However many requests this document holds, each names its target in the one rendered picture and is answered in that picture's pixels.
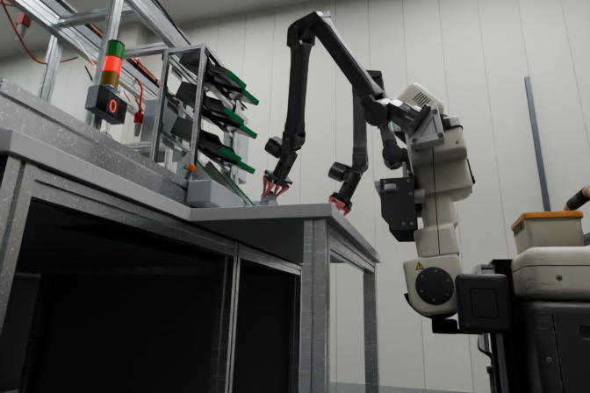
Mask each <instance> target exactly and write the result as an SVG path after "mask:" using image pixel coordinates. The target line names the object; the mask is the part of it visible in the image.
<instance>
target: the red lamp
mask: <svg viewBox="0 0 590 393"><path fill-rule="evenodd" d="M121 66H122V60H121V59H120V58H118V57H116V56H112V55H108V56H105V57H104V65H103V70H102V72H103V71H105V70H111V71H114V72H116V73H118V74H119V76H120V71H121Z"/></svg>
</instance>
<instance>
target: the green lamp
mask: <svg viewBox="0 0 590 393"><path fill-rule="evenodd" d="M124 51H125V47H124V46H123V45H122V44H121V43H119V42H117V41H110V42H108V43H107V47H106V52H105V56H108V55H112V56H116V57H118V58H120V59H121V60H123V55H124Z"/></svg>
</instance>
